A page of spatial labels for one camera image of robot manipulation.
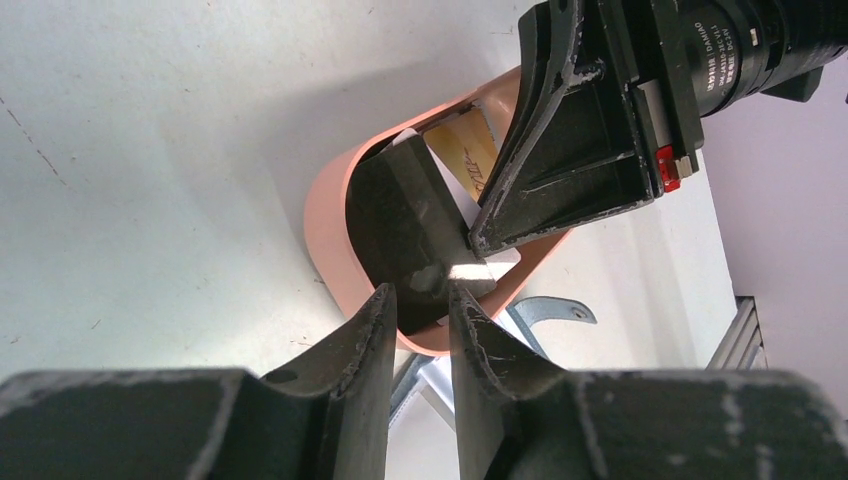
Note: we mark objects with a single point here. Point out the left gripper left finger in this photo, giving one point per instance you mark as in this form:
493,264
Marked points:
322,415

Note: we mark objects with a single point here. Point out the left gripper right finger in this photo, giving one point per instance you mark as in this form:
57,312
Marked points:
520,416

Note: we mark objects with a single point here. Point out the pink oval tray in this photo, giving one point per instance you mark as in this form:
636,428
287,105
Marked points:
328,242

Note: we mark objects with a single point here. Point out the white card in tray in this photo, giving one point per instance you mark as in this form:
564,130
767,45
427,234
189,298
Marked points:
493,267

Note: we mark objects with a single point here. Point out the aluminium frame rail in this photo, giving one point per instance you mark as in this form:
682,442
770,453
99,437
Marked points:
742,347

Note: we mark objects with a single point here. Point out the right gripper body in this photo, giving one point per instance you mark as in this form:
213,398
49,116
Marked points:
643,46

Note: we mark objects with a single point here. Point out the black card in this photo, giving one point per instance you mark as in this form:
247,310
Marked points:
407,230

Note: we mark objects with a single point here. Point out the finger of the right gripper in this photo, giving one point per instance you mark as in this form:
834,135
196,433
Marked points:
574,151

